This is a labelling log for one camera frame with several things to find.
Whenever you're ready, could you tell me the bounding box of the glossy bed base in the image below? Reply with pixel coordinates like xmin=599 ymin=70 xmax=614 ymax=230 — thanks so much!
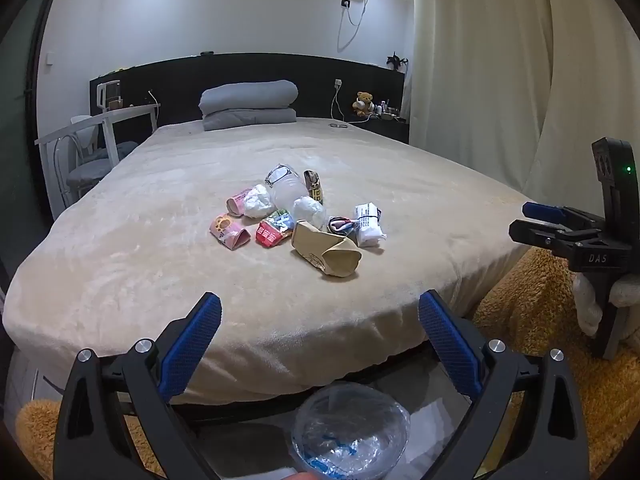
xmin=172 ymin=345 xmax=468 ymax=426

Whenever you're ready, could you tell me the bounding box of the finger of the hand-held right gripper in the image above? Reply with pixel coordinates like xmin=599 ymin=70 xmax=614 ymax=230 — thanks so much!
xmin=508 ymin=220 xmax=603 ymax=261
xmin=521 ymin=201 xmax=608 ymax=233

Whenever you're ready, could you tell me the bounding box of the brown paper bag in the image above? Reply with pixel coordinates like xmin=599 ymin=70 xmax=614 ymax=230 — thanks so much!
xmin=291 ymin=220 xmax=363 ymax=279

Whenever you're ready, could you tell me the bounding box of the white hanging cable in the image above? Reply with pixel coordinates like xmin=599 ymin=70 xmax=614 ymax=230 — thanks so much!
xmin=336 ymin=0 xmax=371 ymax=52

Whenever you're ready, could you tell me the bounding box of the white plastic stand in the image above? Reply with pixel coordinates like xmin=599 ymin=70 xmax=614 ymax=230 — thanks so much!
xmin=96 ymin=81 xmax=123 ymax=111

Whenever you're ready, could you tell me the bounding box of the red snack packet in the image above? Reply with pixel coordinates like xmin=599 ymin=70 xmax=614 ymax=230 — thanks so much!
xmin=255 ymin=222 xmax=293 ymax=249

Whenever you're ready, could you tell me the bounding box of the brown and yellow packet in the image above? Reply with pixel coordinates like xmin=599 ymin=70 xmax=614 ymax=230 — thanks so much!
xmin=303 ymin=170 xmax=325 ymax=206

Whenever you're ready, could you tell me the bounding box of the white chair with grey cushion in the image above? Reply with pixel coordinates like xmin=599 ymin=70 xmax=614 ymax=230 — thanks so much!
xmin=52 ymin=116 xmax=138 ymax=201

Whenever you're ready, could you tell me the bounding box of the folded grey duvet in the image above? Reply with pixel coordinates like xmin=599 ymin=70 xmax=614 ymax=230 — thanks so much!
xmin=199 ymin=79 xmax=299 ymax=132

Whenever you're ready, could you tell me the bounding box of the white packet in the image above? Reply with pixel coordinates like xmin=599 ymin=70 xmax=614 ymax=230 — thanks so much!
xmin=354 ymin=202 xmax=388 ymax=248

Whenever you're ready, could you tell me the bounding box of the fluffy orange rug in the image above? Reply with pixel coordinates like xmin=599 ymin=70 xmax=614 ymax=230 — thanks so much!
xmin=15 ymin=247 xmax=640 ymax=480

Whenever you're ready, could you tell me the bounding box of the waste bin with clear liner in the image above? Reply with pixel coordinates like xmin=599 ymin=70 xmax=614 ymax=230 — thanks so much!
xmin=291 ymin=382 xmax=412 ymax=478

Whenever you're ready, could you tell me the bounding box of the bed with beige fleece blanket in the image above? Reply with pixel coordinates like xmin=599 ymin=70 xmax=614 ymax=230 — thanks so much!
xmin=2 ymin=117 xmax=538 ymax=406

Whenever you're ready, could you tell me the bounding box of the black headboard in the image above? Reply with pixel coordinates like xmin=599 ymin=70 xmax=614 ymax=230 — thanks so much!
xmin=90 ymin=52 xmax=411 ymax=143

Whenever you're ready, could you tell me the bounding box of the person's right hand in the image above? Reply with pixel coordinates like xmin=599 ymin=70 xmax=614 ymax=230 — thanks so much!
xmin=572 ymin=271 xmax=640 ymax=338

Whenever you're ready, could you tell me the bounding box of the white wad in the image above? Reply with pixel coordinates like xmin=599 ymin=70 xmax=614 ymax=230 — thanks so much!
xmin=292 ymin=196 xmax=327 ymax=228

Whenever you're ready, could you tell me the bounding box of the brown teddy bear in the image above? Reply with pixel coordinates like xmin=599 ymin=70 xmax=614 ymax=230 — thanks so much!
xmin=351 ymin=91 xmax=376 ymax=117

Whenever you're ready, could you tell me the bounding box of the pink patterned packet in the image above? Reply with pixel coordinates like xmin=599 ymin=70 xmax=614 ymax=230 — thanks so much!
xmin=209 ymin=214 xmax=251 ymax=250

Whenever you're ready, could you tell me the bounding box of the cream curtain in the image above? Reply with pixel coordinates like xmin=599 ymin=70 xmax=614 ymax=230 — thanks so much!
xmin=409 ymin=0 xmax=640 ymax=221

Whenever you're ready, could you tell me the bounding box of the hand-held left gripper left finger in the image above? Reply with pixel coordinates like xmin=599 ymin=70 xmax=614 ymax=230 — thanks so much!
xmin=52 ymin=291 xmax=223 ymax=480

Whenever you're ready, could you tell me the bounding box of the striped small wrapper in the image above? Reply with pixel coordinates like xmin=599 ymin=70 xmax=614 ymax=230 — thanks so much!
xmin=327 ymin=216 xmax=358 ymax=241

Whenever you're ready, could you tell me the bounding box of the green and blue packet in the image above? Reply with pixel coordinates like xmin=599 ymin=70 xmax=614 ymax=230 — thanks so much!
xmin=267 ymin=208 xmax=296 ymax=236

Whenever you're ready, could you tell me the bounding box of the plain pink paper cup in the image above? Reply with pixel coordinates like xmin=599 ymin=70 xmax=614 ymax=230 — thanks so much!
xmin=226 ymin=187 xmax=253 ymax=217

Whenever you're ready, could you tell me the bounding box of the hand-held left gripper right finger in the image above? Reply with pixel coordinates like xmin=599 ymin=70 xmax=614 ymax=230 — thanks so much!
xmin=417 ymin=289 xmax=591 ymax=480

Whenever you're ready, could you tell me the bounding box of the white desk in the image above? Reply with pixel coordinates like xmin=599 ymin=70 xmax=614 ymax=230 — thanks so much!
xmin=34 ymin=101 xmax=163 ymax=211

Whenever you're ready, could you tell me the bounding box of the white charger cable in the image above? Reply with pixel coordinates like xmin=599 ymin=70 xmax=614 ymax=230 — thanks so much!
xmin=330 ymin=78 xmax=346 ymax=122

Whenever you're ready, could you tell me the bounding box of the white tissue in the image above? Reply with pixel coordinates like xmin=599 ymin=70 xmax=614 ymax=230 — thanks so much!
xmin=242 ymin=184 xmax=277 ymax=218

